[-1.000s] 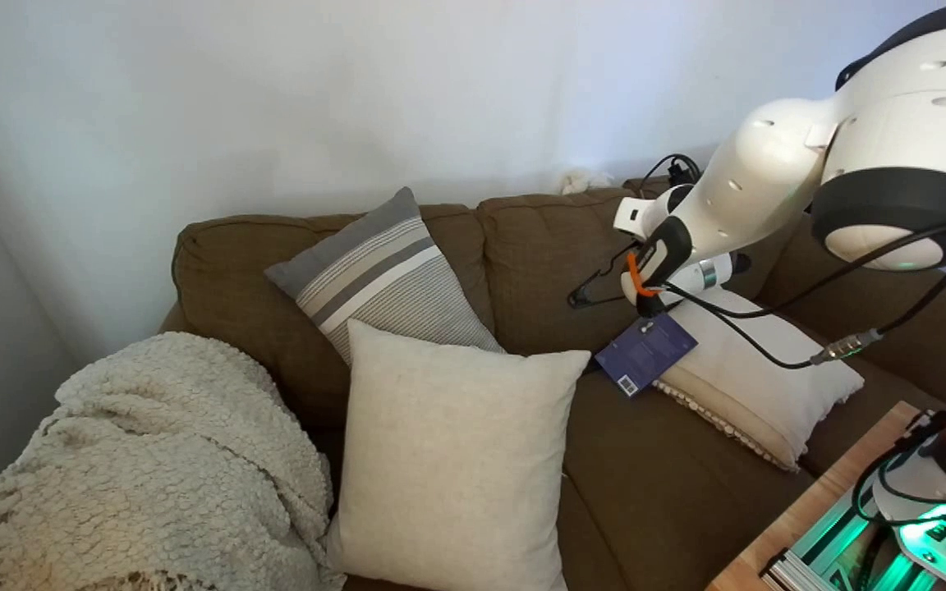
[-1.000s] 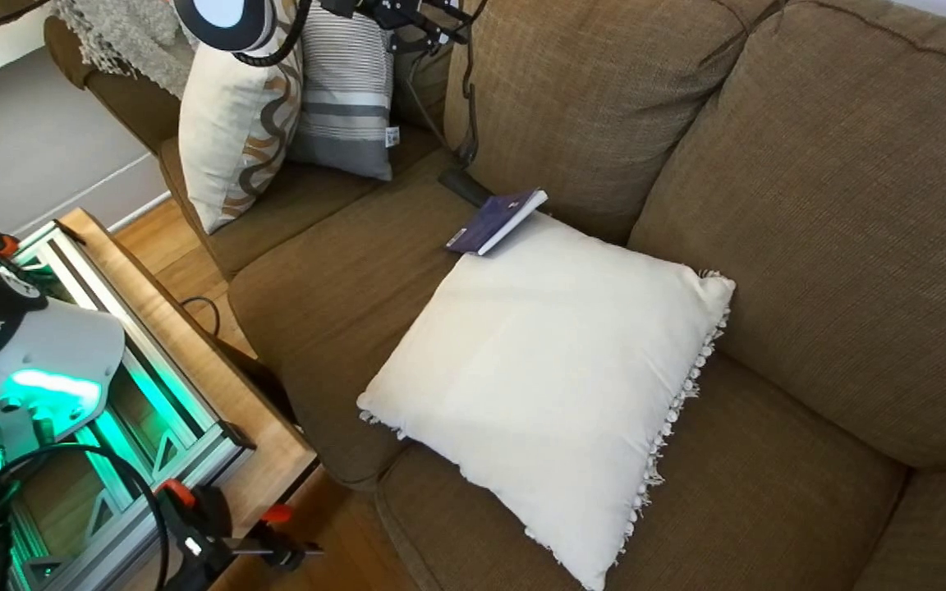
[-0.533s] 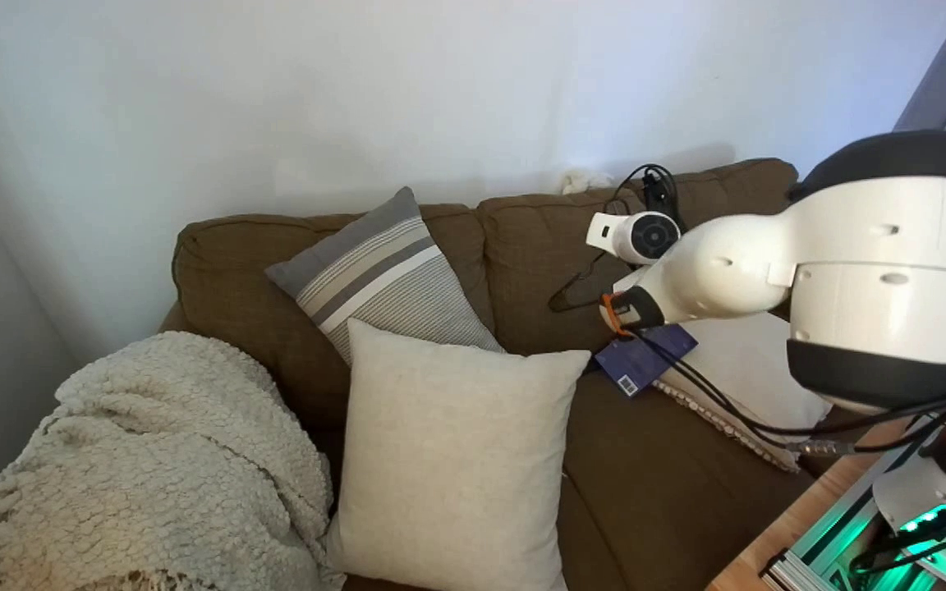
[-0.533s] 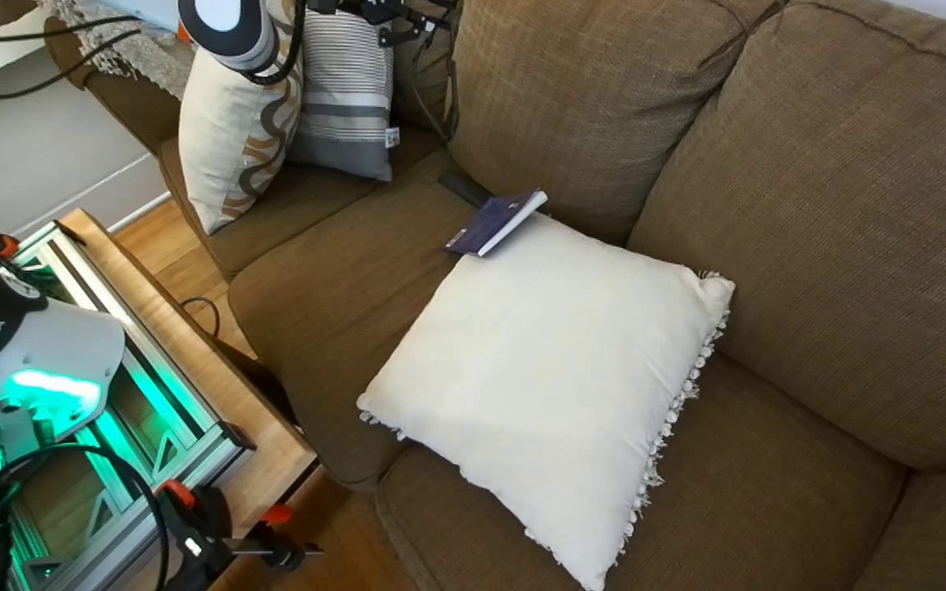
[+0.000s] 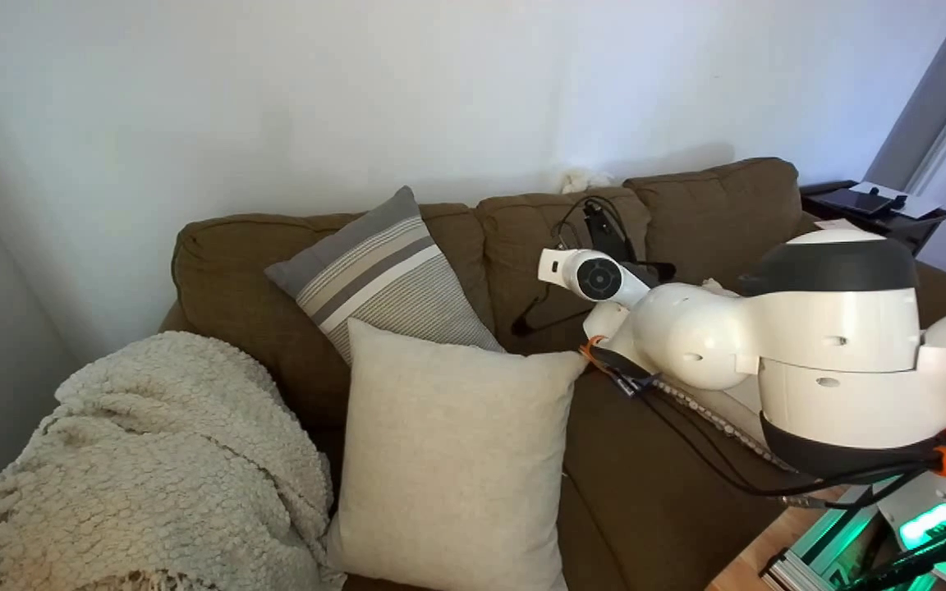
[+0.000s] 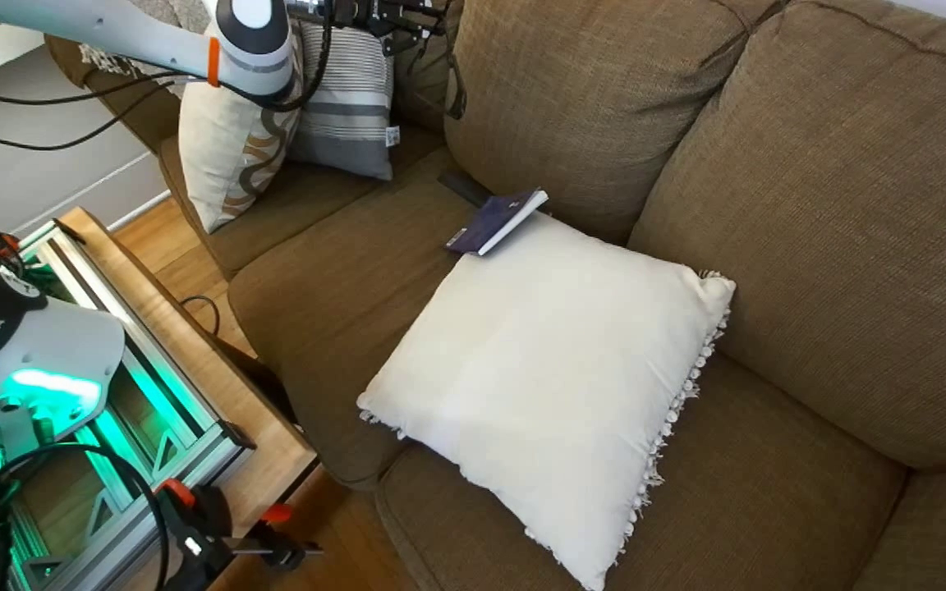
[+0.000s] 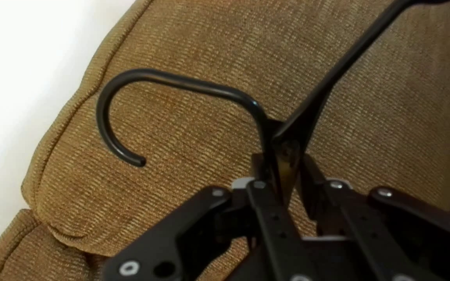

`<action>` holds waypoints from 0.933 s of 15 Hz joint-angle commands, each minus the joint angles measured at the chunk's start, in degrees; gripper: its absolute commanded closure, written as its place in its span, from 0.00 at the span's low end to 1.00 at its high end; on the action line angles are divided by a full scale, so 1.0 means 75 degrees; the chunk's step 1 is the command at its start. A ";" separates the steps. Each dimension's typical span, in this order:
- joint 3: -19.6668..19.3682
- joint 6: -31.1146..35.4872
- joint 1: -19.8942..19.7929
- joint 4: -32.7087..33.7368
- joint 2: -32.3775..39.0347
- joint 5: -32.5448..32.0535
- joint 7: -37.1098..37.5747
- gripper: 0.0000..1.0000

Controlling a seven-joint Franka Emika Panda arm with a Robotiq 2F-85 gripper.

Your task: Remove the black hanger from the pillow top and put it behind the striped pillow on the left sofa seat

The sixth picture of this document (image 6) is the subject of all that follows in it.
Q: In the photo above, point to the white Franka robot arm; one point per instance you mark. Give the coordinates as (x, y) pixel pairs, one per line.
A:
(112, 27)

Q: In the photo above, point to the grey white striped pillow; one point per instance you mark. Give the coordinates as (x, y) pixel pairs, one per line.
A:
(346, 121)

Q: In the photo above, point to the brown fabric sofa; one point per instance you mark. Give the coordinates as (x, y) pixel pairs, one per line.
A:
(130, 121)

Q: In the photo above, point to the aluminium frame with green light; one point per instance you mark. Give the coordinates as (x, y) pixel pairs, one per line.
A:
(154, 416)

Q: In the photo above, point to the blue book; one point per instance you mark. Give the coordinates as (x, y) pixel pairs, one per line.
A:
(493, 226)

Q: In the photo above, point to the wooden table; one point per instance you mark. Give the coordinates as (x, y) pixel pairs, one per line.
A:
(221, 382)

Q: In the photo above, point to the white square pillow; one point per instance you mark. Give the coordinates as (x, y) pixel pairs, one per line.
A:
(561, 416)

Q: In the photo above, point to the brown sofa back cushion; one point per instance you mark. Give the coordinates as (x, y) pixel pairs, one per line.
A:
(583, 99)
(424, 92)
(856, 217)

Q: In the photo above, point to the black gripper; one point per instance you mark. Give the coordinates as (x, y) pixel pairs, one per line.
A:
(405, 22)

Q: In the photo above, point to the white pillow with swirl pattern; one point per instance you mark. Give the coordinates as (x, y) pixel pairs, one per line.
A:
(221, 153)

